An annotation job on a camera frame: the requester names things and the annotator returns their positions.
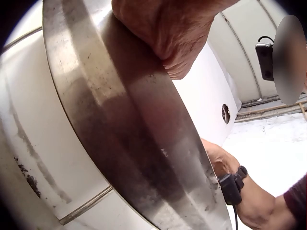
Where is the person's right hand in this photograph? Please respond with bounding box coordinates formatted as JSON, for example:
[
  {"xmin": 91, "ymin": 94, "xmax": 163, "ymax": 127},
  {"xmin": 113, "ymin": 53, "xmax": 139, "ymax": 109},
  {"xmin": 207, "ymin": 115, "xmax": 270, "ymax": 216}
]
[{"xmin": 201, "ymin": 138, "xmax": 240, "ymax": 178}]

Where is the black wrist band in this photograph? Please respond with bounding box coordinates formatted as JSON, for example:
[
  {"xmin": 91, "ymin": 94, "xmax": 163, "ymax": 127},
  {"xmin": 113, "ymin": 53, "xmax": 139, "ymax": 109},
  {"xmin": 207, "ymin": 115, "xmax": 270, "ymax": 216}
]
[{"xmin": 218, "ymin": 166, "xmax": 248, "ymax": 205}]

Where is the person's left hand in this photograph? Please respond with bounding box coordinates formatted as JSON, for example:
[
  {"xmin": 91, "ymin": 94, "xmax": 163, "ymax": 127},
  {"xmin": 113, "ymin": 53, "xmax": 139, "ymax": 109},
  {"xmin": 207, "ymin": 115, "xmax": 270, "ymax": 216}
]
[{"xmin": 112, "ymin": 0, "xmax": 230, "ymax": 80}]

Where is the person's body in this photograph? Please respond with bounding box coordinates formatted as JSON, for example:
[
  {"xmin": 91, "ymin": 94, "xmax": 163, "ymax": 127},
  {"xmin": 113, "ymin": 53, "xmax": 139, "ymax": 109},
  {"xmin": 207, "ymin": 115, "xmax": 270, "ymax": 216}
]
[{"xmin": 283, "ymin": 174, "xmax": 307, "ymax": 230}]

